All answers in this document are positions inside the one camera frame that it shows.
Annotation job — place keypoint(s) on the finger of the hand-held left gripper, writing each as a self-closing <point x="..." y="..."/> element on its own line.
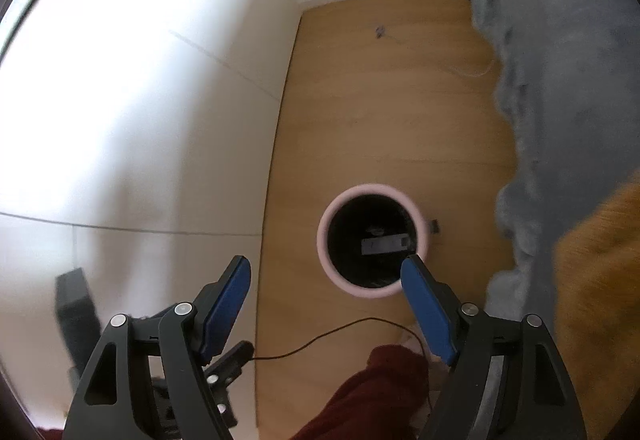
<point x="231" y="360"/>

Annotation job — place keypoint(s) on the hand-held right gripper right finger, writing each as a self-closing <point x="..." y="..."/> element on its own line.
<point x="427" y="315"/>

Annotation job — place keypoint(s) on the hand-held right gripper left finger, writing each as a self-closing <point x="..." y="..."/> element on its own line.
<point x="227" y="310"/>

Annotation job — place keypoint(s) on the pink round waste bin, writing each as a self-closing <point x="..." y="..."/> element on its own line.
<point x="330" y="265"/>

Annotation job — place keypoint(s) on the white paper strip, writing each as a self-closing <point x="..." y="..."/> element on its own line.
<point x="384" y="245"/>

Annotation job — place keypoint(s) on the dark red trouser leg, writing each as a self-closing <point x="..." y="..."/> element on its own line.
<point x="370" y="395"/>

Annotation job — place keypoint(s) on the brown fluffy blanket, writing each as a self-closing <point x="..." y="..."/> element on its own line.
<point x="600" y="280"/>

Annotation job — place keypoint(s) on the white wardrobe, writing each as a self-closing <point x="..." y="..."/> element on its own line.
<point x="140" y="120"/>

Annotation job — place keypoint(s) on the white thread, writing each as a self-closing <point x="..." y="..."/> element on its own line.
<point x="470" y="71"/>

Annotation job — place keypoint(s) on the grey fluffy blanket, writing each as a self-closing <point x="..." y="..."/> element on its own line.
<point x="560" y="95"/>

